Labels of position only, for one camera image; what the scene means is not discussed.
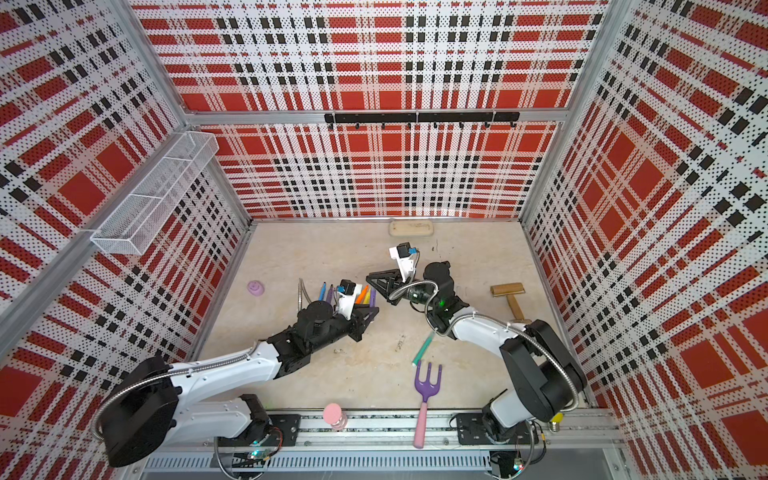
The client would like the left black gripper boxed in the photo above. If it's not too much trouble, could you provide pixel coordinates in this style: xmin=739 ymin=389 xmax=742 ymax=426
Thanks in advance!
xmin=309 ymin=304 xmax=379 ymax=354

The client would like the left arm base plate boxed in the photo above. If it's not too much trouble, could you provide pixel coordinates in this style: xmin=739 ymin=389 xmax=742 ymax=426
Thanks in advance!
xmin=218 ymin=414 xmax=301 ymax=447

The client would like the yellow light bulb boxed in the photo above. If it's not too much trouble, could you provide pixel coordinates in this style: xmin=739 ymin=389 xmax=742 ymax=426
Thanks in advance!
xmin=548 ymin=412 xmax=564 ymax=433

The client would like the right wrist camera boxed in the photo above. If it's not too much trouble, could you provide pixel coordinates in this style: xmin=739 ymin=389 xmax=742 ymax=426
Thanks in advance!
xmin=389 ymin=242 xmax=420 ymax=283

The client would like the pink cylindrical cup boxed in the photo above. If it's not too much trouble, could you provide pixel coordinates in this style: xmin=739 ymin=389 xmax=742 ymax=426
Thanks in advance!
xmin=323 ymin=403 xmax=348 ymax=431

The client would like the white wire mesh shelf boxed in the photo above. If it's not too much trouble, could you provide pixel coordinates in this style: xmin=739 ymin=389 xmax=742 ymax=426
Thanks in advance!
xmin=90 ymin=131 xmax=218 ymax=255

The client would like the purple smiley toy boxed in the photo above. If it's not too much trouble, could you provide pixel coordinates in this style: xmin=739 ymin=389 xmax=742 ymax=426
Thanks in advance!
xmin=247 ymin=280 xmax=265 ymax=297

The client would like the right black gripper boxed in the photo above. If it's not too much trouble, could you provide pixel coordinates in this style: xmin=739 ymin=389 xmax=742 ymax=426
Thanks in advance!
xmin=366 ymin=268 xmax=437 ymax=310

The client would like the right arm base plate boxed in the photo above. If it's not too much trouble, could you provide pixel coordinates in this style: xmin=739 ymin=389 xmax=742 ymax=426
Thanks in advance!
xmin=454 ymin=412 xmax=531 ymax=446

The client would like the black hook rail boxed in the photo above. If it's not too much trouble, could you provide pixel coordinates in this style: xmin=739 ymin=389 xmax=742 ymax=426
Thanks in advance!
xmin=324 ymin=111 xmax=521 ymax=128

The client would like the purple garden fork pink handle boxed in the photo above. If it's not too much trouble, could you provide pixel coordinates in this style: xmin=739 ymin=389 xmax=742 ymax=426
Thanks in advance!
xmin=413 ymin=360 xmax=443 ymax=449

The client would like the orange marker pen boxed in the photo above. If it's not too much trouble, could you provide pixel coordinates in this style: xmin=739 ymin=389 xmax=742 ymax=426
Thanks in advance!
xmin=355 ymin=285 xmax=369 ymax=304

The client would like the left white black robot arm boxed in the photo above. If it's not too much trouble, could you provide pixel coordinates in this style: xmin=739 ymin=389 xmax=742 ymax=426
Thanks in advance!
xmin=91 ymin=280 xmax=379 ymax=468

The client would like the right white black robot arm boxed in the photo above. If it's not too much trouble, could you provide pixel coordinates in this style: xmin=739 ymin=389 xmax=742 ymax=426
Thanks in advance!
xmin=366 ymin=261 xmax=586 ymax=442

